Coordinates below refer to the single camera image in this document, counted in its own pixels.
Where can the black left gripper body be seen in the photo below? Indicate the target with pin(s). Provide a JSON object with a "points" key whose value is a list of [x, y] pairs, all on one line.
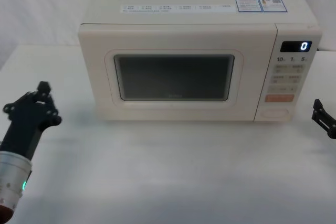
{"points": [[25, 132]]}

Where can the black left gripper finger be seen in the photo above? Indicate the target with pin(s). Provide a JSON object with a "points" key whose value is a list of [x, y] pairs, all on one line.
{"points": [[19, 102], [51, 111]]}

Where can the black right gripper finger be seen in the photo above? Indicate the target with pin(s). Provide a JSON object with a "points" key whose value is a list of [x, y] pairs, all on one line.
{"points": [[321, 119]]}

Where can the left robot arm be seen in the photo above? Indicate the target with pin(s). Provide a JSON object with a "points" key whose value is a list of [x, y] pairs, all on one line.
{"points": [[11, 179]]}

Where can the oven control panel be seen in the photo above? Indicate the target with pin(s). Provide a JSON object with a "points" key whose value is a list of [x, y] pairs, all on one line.
{"points": [[286, 77]]}

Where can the white table cloth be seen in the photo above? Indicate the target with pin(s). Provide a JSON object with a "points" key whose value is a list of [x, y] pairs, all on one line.
{"points": [[157, 171]]}

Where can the blue bordered sticker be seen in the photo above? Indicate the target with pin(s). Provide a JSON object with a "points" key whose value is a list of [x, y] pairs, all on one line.
{"points": [[257, 3]]}

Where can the cream microwave oven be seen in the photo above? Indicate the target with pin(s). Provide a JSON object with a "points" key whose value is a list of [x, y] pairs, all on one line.
{"points": [[170, 37]]}

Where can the white strip sticker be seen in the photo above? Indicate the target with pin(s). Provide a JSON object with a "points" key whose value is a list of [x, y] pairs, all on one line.
{"points": [[176, 8]]}

